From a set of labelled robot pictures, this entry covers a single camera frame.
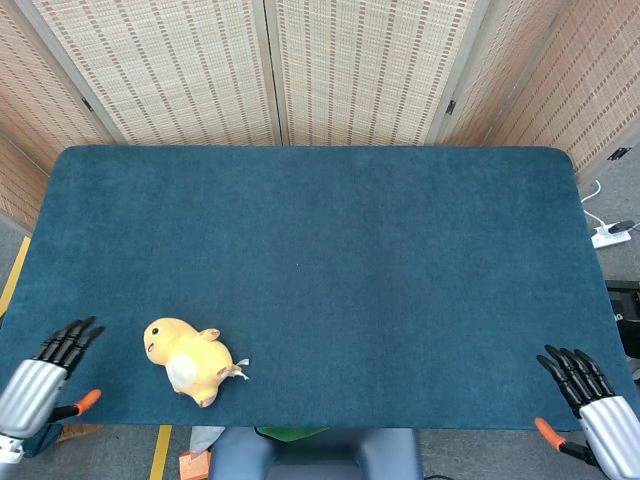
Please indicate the woven bamboo screen panel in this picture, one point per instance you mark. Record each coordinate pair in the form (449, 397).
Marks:
(595, 75)
(40, 100)
(365, 70)
(20, 185)
(500, 75)
(165, 70)

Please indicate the black screen hinge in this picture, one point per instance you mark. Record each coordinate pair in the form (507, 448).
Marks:
(87, 104)
(619, 153)
(451, 106)

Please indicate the blue velvet table cloth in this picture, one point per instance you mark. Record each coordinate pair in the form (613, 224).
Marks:
(320, 225)

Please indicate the white power strip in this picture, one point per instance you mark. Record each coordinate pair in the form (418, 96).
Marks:
(607, 240)

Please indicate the yellow floor tape strip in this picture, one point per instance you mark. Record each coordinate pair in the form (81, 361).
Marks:
(161, 452)
(15, 275)

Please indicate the black box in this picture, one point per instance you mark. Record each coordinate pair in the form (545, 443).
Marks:
(625, 300)

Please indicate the grey cloth piece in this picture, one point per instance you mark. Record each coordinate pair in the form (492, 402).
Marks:
(205, 437)

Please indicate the black power plug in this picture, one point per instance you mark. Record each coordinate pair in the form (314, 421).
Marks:
(622, 227)

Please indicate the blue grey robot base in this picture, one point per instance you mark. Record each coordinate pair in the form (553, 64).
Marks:
(240, 455)

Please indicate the green sheet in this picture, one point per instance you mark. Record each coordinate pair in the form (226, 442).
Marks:
(290, 433)

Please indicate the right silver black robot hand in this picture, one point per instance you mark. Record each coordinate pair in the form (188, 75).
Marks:
(612, 430)

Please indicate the yellow plush toy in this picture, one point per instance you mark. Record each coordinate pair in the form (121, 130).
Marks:
(195, 360)

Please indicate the orange block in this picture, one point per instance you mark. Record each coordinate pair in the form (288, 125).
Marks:
(192, 467)

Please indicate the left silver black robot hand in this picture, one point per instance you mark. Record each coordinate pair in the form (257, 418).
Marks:
(30, 395)

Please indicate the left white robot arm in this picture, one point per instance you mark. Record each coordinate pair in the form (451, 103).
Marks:
(10, 450)

